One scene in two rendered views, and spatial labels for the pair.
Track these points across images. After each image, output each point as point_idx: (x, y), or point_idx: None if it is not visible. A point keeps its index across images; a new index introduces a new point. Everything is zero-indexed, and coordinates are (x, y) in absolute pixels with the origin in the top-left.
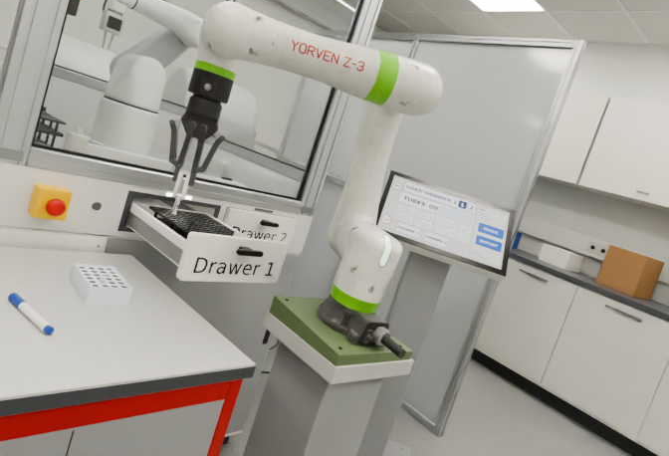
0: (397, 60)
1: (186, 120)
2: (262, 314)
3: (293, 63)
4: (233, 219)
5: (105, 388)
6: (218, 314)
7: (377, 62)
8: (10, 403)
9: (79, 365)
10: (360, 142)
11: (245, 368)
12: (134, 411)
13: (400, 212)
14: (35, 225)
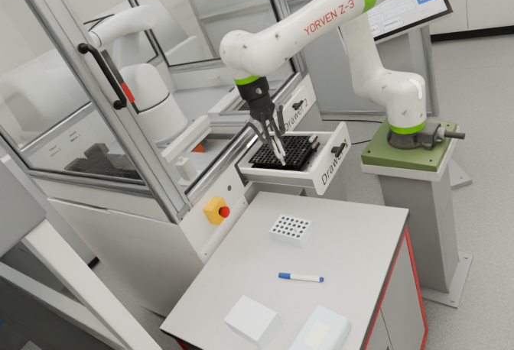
0: None
1: (255, 115)
2: None
3: (310, 40)
4: None
5: (382, 286)
6: None
7: None
8: (368, 327)
9: (359, 285)
10: (347, 30)
11: (407, 215)
12: (388, 278)
13: None
14: (217, 225)
